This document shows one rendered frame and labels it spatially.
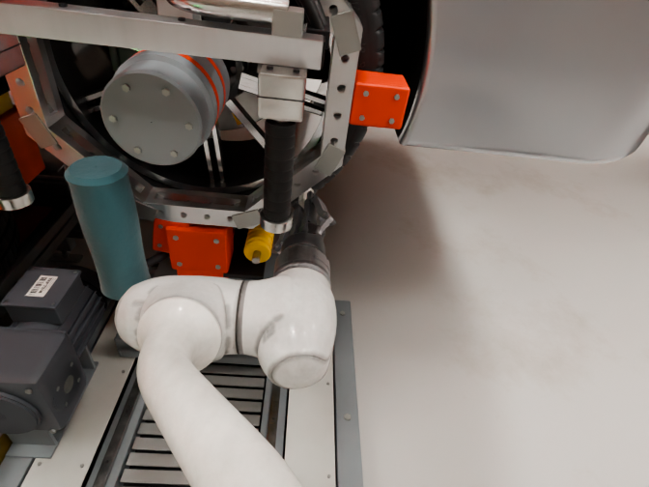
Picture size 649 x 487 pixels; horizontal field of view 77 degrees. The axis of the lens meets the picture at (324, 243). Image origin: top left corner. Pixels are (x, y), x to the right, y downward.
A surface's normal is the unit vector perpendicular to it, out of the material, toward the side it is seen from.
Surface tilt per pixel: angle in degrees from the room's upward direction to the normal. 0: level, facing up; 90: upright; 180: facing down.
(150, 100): 90
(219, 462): 31
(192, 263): 90
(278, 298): 9
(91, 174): 0
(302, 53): 90
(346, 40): 90
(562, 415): 0
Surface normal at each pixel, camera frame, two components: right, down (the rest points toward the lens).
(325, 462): 0.11, -0.78
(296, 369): 0.06, 0.49
